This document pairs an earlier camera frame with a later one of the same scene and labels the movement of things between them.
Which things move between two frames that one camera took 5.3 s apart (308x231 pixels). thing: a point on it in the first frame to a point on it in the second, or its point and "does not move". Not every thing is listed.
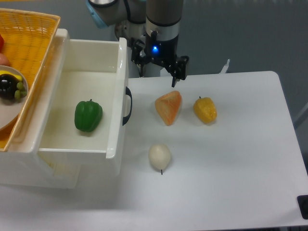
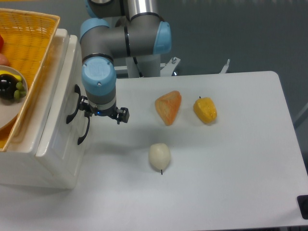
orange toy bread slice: x=168 y=105 does not move
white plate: x=9 y=111 does not move
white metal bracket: x=224 y=68 does not move
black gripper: x=162 y=52 to x=122 y=114
